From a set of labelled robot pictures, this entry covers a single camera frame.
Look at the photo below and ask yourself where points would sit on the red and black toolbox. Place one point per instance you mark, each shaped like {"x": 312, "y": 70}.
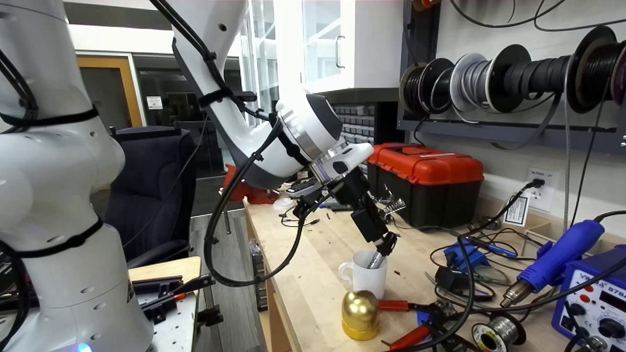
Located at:
{"x": 432, "y": 189}

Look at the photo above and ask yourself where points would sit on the small parts drawer cabinet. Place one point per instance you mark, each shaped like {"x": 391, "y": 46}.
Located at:
{"x": 355, "y": 125}

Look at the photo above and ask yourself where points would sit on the blue plastic connector block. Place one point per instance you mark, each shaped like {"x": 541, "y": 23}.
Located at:
{"x": 467, "y": 258}

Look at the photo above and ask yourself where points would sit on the wooden door frame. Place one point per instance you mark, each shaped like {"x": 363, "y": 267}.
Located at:
{"x": 130, "y": 85}

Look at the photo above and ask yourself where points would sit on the black power strip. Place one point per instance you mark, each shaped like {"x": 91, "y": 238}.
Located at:
{"x": 259, "y": 281}

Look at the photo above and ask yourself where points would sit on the black clamp tool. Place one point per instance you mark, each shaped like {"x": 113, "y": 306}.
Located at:
{"x": 170, "y": 297}

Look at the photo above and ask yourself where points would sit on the red bench vise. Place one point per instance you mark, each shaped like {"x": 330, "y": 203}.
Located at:
{"x": 232, "y": 183}

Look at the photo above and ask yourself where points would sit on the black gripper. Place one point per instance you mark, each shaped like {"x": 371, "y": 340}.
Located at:
{"x": 365, "y": 207}

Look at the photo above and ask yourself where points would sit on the blue hot air gun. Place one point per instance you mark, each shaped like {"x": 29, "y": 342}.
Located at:
{"x": 561, "y": 256}

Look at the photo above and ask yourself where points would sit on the gold metal bell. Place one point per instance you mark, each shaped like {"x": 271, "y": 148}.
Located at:
{"x": 361, "y": 316}

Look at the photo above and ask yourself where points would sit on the blue soldering station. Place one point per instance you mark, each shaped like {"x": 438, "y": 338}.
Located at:
{"x": 600, "y": 306}

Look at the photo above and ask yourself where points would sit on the white ceramic mug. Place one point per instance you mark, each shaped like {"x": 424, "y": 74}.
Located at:
{"x": 363, "y": 281}

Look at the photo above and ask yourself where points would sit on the white wall cabinet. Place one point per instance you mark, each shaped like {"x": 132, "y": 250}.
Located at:
{"x": 365, "y": 40}

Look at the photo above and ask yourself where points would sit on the small white door sign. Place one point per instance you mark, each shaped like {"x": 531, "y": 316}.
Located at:
{"x": 156, "y": 103}

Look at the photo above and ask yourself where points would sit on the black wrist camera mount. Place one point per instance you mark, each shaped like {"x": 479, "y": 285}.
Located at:
{"x": 316, "y": 199}

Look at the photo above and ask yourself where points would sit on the white label card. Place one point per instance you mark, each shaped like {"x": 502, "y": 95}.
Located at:
{"x": 518, "y": 213}

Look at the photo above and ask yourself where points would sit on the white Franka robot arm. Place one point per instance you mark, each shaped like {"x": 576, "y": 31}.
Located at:
{"x": 60, "y": 197}

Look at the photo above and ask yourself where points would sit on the dark metal spool rail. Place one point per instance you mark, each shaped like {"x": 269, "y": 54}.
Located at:
{"x": 522, "y": 134}

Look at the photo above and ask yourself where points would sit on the light wooden board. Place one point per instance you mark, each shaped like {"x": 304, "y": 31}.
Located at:
{"x": 164, "y": 269}

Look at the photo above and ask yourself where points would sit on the black power adapter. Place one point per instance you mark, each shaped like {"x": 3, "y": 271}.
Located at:
{"x": 447, "y": 279}

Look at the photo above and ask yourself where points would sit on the silver black king size marker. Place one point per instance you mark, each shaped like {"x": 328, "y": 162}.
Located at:
{"x": 377, "y": 261}

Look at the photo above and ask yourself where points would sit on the white wall outlet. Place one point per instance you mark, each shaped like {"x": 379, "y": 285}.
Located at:
{"x": 549, "y": 175}

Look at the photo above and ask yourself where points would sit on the black office chair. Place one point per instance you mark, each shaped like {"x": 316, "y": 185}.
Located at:
{"x": 150, "y": 189}

